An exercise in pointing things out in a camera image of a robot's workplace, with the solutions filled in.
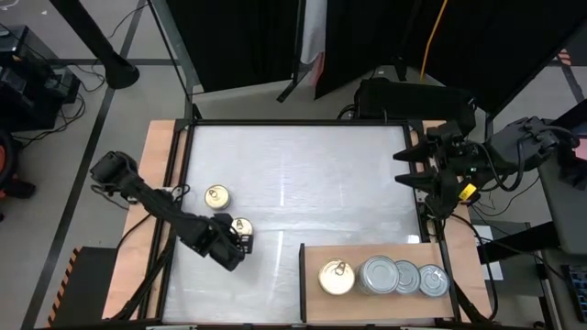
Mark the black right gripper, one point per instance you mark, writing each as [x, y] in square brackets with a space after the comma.
[451, 169]

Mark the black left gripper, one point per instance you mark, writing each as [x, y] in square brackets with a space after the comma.
[224, 249]

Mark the gold Wild Planet can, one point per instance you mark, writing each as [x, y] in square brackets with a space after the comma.
[242, 225]
[336, 276]

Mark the white label silver can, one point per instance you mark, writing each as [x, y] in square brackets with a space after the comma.
[409, 277]

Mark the teal label silver can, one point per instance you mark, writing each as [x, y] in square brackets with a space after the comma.
[434, 280]

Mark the green label silver tuna can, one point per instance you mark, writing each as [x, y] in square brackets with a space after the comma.
[378, 275]

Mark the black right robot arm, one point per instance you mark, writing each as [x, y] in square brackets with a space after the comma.
[518, 146]

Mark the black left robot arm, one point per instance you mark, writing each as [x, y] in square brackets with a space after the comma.
[151, 199]

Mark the wooden shelf board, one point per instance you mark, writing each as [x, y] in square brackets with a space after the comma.
[367, 307]

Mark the small pink-blue can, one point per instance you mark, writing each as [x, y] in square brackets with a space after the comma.
[217, 197]

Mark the yellow tag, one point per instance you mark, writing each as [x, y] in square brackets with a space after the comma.
[467, 191]

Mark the black equipment case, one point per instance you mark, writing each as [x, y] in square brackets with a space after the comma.
[413, 98]

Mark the orange black striped plate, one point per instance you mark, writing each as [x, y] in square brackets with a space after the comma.
[87, 284]

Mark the black tripod stand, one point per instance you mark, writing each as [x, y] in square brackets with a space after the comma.
[293, 69]

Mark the black backdrop curtain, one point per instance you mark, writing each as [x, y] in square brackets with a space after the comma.
[238, 36]

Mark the black keyboard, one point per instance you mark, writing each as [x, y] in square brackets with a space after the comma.
[578, 289]

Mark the orange black machine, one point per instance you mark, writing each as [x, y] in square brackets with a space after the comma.
[7, 165]

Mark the black computer equipment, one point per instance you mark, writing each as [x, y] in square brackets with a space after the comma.
[27, 91]

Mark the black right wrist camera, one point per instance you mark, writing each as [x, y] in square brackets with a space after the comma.
[446, 132]

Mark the black aluminium rig frame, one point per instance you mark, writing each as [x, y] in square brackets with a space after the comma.
[298, 122]

